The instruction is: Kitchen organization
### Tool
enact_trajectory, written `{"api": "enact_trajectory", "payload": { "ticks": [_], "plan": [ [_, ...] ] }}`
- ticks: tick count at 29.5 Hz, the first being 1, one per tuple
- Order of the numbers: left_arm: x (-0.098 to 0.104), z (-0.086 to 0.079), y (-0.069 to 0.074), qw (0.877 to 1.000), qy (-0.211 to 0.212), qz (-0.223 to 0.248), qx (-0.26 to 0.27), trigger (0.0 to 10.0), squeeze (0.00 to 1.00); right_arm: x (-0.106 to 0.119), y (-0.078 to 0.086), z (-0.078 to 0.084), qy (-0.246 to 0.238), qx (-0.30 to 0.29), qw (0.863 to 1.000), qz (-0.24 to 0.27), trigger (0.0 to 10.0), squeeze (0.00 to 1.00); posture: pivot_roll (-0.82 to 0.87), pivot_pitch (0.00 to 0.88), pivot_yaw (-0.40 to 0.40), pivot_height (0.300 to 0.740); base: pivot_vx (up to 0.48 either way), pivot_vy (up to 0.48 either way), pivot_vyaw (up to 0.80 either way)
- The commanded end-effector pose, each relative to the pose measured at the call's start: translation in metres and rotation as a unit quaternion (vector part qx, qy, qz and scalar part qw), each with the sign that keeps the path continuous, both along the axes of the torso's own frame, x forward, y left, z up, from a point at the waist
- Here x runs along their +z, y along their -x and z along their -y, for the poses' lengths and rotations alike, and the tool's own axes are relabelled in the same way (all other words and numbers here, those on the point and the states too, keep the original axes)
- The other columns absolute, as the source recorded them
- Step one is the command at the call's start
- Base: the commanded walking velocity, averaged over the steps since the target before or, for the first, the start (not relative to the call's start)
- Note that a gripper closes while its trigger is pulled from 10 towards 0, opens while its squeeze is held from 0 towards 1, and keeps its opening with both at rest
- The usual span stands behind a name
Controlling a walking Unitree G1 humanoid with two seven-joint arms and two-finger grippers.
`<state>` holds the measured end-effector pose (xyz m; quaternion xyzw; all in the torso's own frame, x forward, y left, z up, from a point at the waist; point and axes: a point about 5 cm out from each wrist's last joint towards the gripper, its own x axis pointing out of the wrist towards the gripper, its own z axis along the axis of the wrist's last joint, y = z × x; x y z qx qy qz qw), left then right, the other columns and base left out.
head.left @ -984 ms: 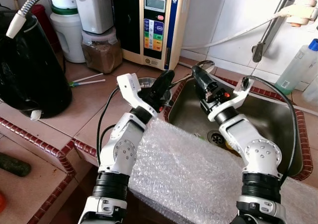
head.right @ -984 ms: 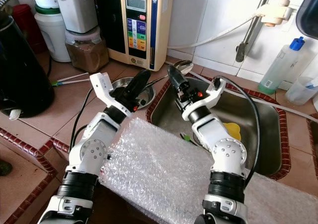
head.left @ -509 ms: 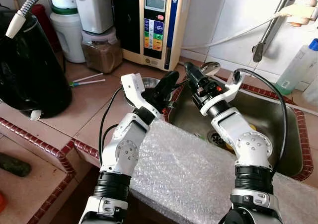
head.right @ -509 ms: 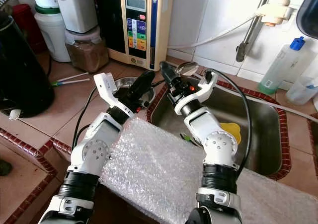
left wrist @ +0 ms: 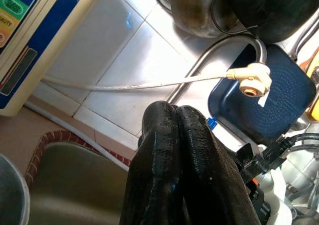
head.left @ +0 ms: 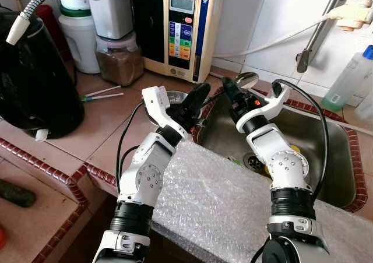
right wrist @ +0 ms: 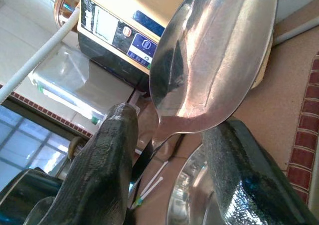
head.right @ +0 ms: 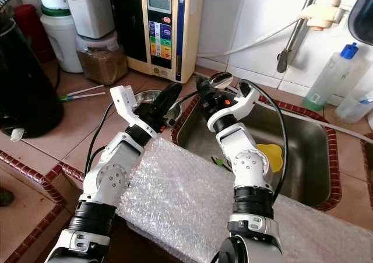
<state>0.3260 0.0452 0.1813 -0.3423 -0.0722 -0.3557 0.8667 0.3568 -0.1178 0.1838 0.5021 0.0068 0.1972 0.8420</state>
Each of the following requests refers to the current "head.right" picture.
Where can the steel sink basin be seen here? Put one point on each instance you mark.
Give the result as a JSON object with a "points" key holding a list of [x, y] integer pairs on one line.
{"points": [[369, 164], [309, 129]]}

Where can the beige faucet diverter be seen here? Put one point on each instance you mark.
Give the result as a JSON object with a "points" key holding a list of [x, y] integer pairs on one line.
{"points": [[323, 12]]}

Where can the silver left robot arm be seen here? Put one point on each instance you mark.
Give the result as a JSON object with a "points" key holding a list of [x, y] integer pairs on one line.
{"points": [[111, 178]]}

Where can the clear bottle green liquid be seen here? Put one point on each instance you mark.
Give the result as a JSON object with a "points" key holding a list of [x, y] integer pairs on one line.
{"points": [[329, 79]]}

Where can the dark green oblong object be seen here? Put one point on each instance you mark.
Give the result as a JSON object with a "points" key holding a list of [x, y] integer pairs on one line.
{"points": [[7, 197]]}

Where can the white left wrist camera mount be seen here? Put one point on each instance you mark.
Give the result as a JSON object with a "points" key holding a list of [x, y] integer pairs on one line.
{"points": [[125, 102]]}

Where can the grey plastic container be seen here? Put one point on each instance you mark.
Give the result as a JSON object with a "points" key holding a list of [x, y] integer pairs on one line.
{"points": [[90, 12]]}

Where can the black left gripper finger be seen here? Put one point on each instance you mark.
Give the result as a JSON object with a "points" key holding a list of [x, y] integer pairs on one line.
{"points": [[165, 97], [176, 100]]}

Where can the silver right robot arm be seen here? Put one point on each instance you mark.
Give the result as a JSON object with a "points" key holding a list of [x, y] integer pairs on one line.
{"points": [[250, 158]]}

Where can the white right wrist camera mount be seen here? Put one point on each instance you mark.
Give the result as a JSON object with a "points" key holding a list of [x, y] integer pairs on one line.
{"points": [[245, 104]]}

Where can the metal wall pipe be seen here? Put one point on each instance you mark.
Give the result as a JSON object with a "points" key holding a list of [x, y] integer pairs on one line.
{"points": [[303, 18]]}

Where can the white jar green lid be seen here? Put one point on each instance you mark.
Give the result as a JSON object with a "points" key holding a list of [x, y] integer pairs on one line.
{"points": [[63, 44]]}

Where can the red container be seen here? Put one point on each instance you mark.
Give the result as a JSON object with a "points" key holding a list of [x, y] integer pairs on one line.
{"points": [[32, 30]]}

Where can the black electric kettle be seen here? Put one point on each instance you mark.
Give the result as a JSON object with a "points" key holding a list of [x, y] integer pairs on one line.
{"points": [[29, 82]]}

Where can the brown powder jar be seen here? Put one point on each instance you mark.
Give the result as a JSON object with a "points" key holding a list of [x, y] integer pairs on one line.
{"points": [[102, 65]]}

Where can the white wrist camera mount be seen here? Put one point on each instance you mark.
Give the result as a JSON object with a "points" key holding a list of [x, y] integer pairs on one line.
{"points": [[125, 102], [245, 104]]}

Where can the dark rounded glossy object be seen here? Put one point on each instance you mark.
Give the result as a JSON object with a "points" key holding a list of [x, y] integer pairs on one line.
{"points": [[362, 21]]}

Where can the clear bubble wrap sheet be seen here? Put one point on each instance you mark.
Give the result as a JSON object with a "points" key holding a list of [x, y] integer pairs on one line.
{"points": [[180, 204]]}

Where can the beige water ionizer machine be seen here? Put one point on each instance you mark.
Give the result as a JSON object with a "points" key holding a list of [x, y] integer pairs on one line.
{"points": [[163, 30]]}

